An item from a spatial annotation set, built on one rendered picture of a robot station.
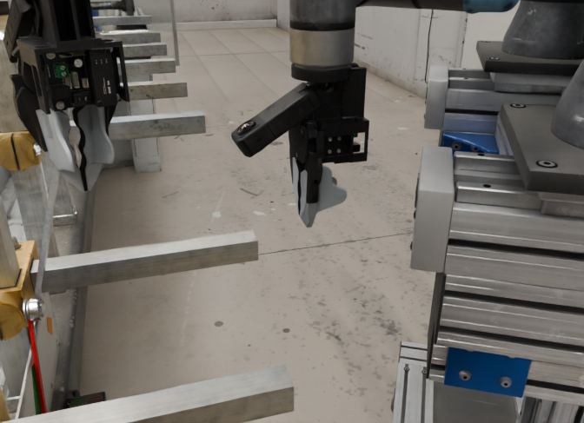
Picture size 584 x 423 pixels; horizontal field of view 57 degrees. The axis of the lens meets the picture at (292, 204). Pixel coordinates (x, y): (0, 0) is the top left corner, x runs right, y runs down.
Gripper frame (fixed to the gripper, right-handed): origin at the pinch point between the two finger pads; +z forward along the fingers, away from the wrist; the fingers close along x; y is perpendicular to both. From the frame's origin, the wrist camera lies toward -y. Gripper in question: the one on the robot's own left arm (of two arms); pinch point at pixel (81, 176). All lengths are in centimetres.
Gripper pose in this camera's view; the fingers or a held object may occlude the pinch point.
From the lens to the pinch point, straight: 58.9
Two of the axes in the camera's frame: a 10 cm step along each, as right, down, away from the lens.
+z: 0.0, 9.1, 4.3
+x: 8.0, -2.6, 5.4
